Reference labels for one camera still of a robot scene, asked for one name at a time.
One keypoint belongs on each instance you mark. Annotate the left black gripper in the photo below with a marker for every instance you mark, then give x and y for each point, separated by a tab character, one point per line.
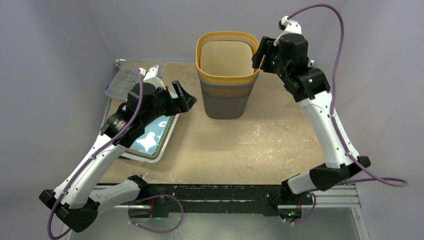
190	100

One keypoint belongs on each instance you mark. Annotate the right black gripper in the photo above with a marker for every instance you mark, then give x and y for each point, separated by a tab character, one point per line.
269	52

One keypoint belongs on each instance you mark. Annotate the yellow mesh basket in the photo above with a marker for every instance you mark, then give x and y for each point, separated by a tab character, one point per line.
226	36

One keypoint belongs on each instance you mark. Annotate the grey mesh basket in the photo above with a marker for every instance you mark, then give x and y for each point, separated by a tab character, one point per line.
223	101

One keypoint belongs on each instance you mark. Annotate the beige plastic bin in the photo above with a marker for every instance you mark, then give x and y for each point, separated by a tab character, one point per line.
226	59

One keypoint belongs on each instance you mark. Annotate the light blue plastic crate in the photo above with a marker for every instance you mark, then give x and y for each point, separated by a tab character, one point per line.
154	136

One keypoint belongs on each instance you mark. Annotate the white plastic tray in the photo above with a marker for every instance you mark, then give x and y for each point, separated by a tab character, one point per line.
162	145

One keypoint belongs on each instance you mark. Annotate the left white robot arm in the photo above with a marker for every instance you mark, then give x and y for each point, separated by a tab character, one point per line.
75	202

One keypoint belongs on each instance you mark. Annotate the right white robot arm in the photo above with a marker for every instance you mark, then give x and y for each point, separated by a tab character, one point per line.
342	161

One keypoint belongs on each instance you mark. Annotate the clear compartment organizer box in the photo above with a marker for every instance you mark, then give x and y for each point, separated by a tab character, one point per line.
124	80

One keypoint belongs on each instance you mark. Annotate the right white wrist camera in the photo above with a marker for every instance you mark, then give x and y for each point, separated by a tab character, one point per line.
287	26

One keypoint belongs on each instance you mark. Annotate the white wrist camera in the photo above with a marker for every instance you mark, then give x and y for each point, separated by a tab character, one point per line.
287	26
153	76

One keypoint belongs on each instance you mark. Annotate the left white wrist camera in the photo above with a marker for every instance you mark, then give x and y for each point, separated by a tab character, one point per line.
153	76

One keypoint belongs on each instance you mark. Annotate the aluminium frame rail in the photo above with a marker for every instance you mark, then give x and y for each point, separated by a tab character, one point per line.
338	198

